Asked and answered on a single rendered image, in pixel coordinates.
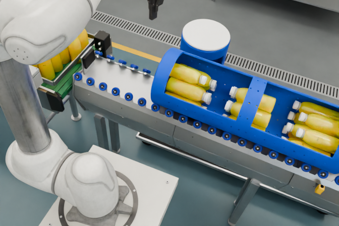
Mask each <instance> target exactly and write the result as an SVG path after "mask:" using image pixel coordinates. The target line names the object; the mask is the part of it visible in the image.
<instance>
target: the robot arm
mask: <svg viewBox="0 0 339 226"><path fill-rule="evenodd" d="M100 1H101V0H0V106H1V108H2V110H3V112H4V115H5V117H6V119H7V121H8V124H9V126H10V128H11V130H12V133H13V135H14V137H15V139H16V140H15V141H14V142H13V143H12V144H11V145H10V146H9V148H8V150H7V153H6V165H7V167H8V169H9V171H10V172H11V173H12V175H13V176H14V177H15V178H17V179H18V180H20V181H22V182H24V183H26V184H28V185H30V186H32V187H34V188H37V189H39V190H42V191H45V192H48V193H51V194H54V195H57V196H59V197H60V198H62V199H64V200H66V201H67V202H69V203H70V204H72V208H71V209H70V211H69V212H68V213H67V215H66V219H67V221H70V222H73V221H75V222H79V223H83V224H86V225H89V226H115V224H116V221H117V218H118V215H119V214H127V215H131V214H132V212H133V211H132V209H133V207H131V206H129V205H127V204H125V203H123V202H124V199H125V197H126V196H127V195H128V193H129V187H128V186H120V185H118V179H117V175H116V172H115V170H114V167H113V166H112V164H111V163H110V162H109V161H108V160H107V159H106V158H105V157H104V156H102V155H100V154H98V153H94V152H84V153H76V152H73V151H71V150H69V149H68V147H67V146H66V144H65V143H64V142H63V141H62V140H61V138H60V137H59V135H58V134H57V133H56V132H55V131H54V130H52V129H49V128H48V125H47V122H46V119H45V116H44V112H43V109H42V106H41V103H40V100H39V96H38V93H37V90H36V87H35V84H34V80H33V77H32V74H31V71H30V68H29V65H37V64H40V63H43V62H45V61H47V60H49V59H51V58H53V57H55V56H56V55H58V54H59V53H61V52H62V51H63V50H64V49H66V48H67V47H68V46H69V45H70V44H71V43H72V42H73V41H74V40H75V39H76V38H77V37H78V36H79V35H80V34H81V32H82V31H83V30H84V28H85V26H86V25H87V23H88V22H89V20H90V19H91V18H92V16H93V14H94V12H95V10H96V8H97V6H98V4H99V3H100ZM163 1H164V0H148V8H149V19H150V20H154V19H155V18H157V12H158V7H159V6H160V5H162V4H163Z"/></svg>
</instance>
